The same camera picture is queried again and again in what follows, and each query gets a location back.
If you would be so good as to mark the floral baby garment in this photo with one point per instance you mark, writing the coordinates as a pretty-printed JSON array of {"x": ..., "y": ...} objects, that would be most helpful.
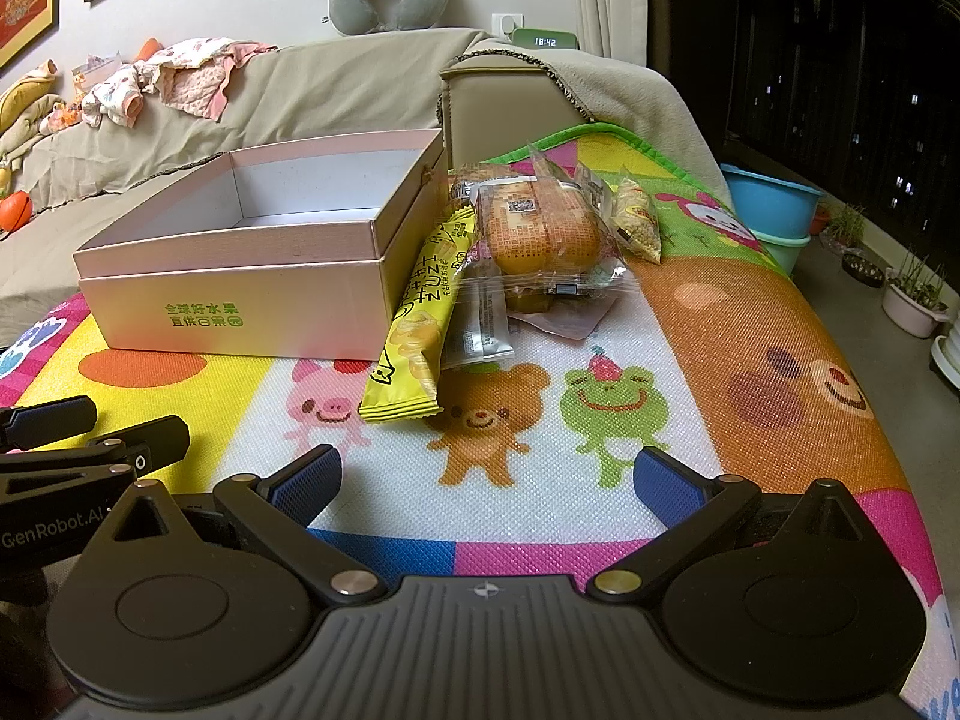
[{"x": 112, "y": 94}]

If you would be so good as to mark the orange cloth item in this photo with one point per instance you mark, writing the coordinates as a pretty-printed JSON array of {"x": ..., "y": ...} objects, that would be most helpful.
[{"x": 148, "y": 49}]

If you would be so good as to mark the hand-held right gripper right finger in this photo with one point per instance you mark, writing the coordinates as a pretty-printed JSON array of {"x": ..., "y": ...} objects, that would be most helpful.
[{"x": 666, "y": 486}]

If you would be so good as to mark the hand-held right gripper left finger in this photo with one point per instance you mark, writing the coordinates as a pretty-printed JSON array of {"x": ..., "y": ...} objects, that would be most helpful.
[{"x": 307, "y": 486}]

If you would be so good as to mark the yellow plush toy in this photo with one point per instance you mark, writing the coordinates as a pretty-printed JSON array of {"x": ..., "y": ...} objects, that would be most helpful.
[{"x": 22, "y": 94}]

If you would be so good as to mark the olive beige garment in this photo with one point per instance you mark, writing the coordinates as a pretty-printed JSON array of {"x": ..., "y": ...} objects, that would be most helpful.
[{"x": 26, "y": 131}]

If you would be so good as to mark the beige leather sofa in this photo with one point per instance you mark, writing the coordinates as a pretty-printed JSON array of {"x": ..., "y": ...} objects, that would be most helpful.
[{"x": 495, "y": 112}]

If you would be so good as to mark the white ribbed pot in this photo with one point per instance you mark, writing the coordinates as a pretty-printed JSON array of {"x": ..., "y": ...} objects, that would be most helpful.
[{"x": 946, "y": 356}]

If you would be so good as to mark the large bread packet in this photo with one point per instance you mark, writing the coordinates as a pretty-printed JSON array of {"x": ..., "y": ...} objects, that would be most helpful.
[{"x": 480, "y": 184}]

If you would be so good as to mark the dark plant pot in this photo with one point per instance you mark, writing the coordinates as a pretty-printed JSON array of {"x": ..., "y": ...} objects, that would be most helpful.
[{"x": 862, "y": 270}]

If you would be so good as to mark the small plant pot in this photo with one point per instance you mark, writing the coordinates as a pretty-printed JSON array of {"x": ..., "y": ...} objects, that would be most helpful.
[{"x": 840, "y": 229}]

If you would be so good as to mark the teal plastic basin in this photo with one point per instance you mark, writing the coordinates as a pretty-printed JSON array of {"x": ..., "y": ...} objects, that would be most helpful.
[{"x": 784, "y": 251}]

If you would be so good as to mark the packet of brown balls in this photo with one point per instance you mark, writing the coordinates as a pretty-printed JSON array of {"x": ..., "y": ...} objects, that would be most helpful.
[{"x": 555, "y": 307}]

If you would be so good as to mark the beige covered sofa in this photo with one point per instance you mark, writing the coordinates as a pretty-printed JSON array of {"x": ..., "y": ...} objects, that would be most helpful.
[{"x": 300, "y": 101}]

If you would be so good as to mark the pink cardboard box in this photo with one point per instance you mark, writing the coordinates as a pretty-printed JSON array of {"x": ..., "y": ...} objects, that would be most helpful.
[{"x": 225, "y": 307}]

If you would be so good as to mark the white plant pot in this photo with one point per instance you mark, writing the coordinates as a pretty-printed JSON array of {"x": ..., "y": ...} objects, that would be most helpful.
[{"x": 911, "y": 311}]

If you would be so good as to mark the clear plastic packaging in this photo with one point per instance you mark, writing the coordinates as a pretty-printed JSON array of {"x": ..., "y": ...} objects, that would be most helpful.
[{"x": 94, "y": 67}]

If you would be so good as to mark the clear packet with barcode label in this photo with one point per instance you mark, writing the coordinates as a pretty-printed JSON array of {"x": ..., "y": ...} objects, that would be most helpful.
[{"x": 480, "y": 322}]

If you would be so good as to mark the white wall socket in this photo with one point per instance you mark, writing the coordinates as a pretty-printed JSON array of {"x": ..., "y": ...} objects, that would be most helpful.
[{"x": 506, "y": 24}]

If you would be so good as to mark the orange ball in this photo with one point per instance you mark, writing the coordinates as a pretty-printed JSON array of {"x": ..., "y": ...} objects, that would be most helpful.
[{"x": 15, "y": 212}]

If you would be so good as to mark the yellow snack packet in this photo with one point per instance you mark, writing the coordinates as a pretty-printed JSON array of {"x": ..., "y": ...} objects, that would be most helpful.
[{"x": 409, "y": 345}]

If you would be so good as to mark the colourful cartoon play mat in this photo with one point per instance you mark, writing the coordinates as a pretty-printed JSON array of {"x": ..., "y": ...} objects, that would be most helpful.
[{"x": 540, "y": 457}]

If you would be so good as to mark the orange bread packet with code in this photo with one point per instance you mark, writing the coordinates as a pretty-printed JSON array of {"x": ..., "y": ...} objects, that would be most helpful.
[{"x": 544, "y": 240}]

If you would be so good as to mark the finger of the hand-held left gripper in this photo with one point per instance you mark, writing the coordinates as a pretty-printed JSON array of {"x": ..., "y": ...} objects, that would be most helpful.
[
  {"x": 161, "y": 436},
  {"x": 66, "y": 414}
]

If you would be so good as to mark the white curtain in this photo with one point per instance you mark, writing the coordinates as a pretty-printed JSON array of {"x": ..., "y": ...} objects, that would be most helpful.
[{"x": 611, "y": 0}]

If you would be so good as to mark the packet of yellow grains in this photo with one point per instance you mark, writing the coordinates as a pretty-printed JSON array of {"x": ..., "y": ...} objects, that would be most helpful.
[{"x": 637, "y": 225}]

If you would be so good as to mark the blue plastic basin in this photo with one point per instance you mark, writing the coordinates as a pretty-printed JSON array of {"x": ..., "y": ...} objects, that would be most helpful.
[{"x": 772, "y": 199}]

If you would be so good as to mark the small orange toy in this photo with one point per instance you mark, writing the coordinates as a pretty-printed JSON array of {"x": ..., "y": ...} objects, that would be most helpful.
[{"x": 64, "y": 116}]

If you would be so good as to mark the green digital clock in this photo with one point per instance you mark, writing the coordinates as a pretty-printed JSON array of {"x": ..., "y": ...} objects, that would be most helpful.
[{"x": 544, "y": 40}]

